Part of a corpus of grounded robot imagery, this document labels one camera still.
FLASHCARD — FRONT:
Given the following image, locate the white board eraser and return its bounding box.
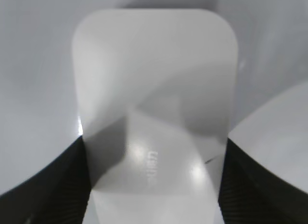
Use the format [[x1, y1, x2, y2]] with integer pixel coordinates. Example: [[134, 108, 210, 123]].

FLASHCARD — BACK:
[[72, 9, 238, 224]]

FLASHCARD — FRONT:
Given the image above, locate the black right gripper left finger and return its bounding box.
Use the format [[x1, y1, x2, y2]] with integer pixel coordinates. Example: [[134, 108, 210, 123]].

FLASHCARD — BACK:
[[0, 137, 91, 224]]

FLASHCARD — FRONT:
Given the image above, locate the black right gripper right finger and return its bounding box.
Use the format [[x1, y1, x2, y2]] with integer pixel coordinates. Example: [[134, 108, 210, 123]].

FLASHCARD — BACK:
[[218, 139, 308, 224]]

